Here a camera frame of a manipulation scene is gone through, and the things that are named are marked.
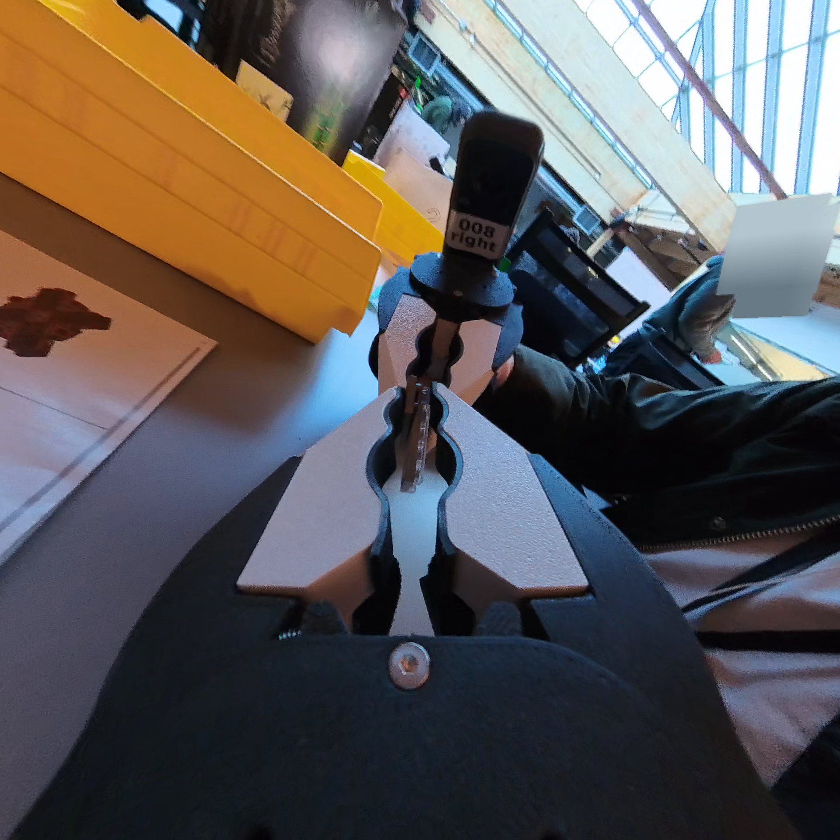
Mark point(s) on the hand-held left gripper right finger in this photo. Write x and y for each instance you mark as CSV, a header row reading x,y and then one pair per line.
x,y
512,525

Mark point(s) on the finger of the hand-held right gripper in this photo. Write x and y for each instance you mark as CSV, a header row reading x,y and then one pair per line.
x,y
403,341
479,354

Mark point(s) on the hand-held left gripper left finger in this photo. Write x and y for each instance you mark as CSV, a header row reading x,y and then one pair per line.
x,y
315,525

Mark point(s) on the yellow plastic parts bin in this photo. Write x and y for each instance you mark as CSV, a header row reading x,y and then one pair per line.
x,y
164,184
400,216

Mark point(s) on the person's right forearm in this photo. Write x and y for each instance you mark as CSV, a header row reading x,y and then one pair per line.
x,y
623,433

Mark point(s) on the grey desk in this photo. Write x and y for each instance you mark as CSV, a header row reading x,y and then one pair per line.
x,y
197,459

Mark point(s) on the person's right hand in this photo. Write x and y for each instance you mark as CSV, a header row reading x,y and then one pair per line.
x,y
506,375

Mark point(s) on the brown paper bag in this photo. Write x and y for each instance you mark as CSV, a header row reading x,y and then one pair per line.
x,y
413,177

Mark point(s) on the black toy set box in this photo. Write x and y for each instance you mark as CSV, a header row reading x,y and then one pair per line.
x,y
328,65

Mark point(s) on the instruction booklet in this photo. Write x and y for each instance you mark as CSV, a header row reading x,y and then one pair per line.
x,y
79,407

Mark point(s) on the person's torso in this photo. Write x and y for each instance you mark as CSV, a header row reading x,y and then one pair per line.
x,y
774,590

